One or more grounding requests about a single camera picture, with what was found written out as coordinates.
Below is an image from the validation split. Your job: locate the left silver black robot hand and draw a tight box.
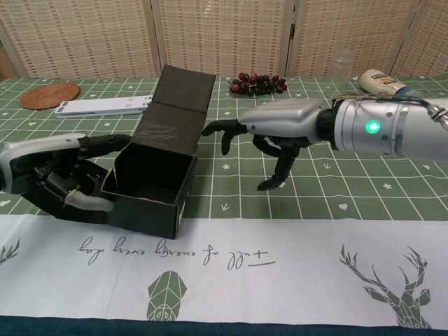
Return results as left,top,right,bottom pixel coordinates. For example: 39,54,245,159
0,132,132,213

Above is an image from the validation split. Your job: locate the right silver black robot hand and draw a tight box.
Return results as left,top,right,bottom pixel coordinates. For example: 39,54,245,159
202,99,337,192

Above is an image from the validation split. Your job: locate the black cardboard box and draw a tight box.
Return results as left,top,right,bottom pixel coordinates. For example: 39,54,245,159
19,64,217,241

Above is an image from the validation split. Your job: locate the dark red grape bunch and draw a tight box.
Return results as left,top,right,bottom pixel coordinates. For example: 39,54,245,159
229,72,288,97

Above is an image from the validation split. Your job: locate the round woven rattan coaster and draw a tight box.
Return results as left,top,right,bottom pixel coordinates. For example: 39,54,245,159
20,83,81,110

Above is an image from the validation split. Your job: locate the clear glass jar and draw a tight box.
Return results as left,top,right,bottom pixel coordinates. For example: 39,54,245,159
330,48,355,101

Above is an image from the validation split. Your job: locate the white folded stand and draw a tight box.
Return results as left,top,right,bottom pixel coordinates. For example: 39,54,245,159
54,94,155,120

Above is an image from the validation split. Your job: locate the mayonnaise squeeze bottle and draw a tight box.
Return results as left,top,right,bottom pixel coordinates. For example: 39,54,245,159
359,69,424,102

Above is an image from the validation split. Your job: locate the woven bamboo folding screen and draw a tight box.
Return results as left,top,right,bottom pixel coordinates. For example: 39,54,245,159
0,0,448,80

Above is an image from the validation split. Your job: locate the green checked deer tablecloth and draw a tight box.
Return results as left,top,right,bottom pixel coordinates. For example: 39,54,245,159
0,75,448,336

